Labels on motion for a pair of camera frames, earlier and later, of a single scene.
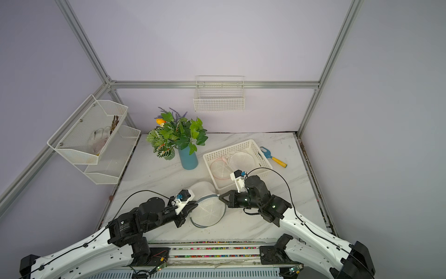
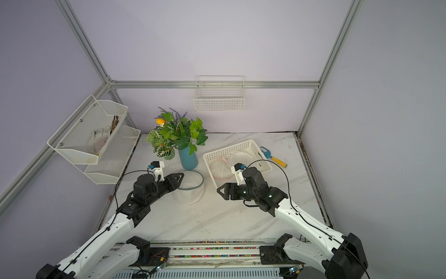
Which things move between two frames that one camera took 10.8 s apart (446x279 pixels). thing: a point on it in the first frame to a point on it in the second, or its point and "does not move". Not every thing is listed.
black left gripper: [185, 211] to [172, 182]
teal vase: [189, 162] does not move
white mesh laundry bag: [211, 209] to [191, 189]
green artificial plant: [175, 131] does not move
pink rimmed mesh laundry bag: [220, 168] does not move
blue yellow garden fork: [268, 154] does not move
